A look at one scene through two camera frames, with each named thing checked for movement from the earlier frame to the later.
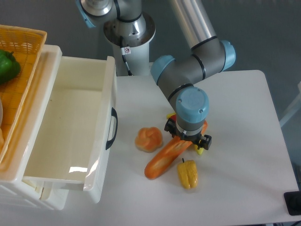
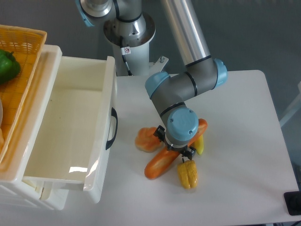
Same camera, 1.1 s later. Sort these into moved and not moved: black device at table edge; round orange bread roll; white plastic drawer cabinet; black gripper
Moved: black gripper
Not moved: white plastic drawer cabinet; black device at table edge; round orange bread roll
